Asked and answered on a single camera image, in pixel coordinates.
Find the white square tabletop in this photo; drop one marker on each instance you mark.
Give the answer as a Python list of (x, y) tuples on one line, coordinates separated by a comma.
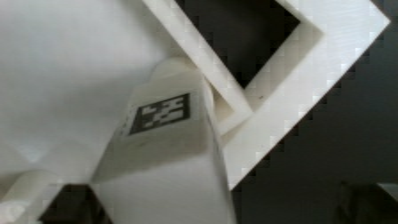
[(80, 49)]

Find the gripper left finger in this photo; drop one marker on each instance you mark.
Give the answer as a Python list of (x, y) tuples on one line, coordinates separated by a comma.
[(74, 207)]

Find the white table leg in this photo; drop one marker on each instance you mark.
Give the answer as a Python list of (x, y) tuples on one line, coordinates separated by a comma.
[(160, 180)]

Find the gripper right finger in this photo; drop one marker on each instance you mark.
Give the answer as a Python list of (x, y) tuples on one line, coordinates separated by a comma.
[(366, 203)]

